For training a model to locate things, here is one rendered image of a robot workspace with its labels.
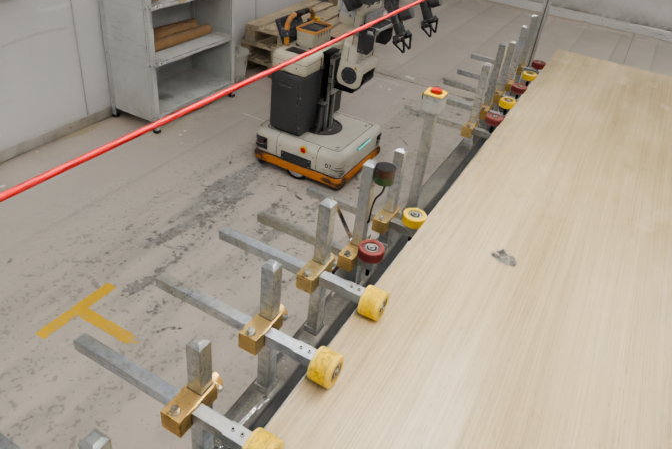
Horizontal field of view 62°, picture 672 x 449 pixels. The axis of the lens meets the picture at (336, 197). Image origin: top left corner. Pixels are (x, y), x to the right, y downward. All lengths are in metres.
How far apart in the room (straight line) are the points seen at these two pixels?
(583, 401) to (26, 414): 1.95
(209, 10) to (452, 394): 3.90
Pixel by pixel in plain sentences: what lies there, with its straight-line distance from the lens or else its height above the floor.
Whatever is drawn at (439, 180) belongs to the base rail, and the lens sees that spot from 2.55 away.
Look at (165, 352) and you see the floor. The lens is 2.62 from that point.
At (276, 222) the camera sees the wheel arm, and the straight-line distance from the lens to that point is 1.86.
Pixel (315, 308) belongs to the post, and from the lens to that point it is 1.65.
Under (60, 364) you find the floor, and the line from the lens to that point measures 2.68.
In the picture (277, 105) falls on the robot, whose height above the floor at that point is 0.46.
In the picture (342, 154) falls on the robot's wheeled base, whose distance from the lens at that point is 3.50.
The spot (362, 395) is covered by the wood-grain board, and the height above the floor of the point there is 0.90.
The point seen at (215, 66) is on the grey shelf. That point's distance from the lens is 4.89.
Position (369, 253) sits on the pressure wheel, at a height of 0.91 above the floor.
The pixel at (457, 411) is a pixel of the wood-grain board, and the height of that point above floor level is 0.90.
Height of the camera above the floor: 1.96
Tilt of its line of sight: 33 degrees down
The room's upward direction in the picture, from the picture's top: 7 degrees clockwise
